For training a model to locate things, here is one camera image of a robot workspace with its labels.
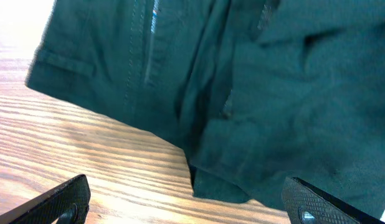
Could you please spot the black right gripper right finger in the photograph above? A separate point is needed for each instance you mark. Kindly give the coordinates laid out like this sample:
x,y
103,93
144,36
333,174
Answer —
x,y
307,204

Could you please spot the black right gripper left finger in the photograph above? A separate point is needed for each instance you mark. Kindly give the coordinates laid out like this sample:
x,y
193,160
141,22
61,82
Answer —
x,y
65,203

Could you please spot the black shorts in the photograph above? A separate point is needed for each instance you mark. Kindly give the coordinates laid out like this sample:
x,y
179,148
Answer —
x,y
252,91

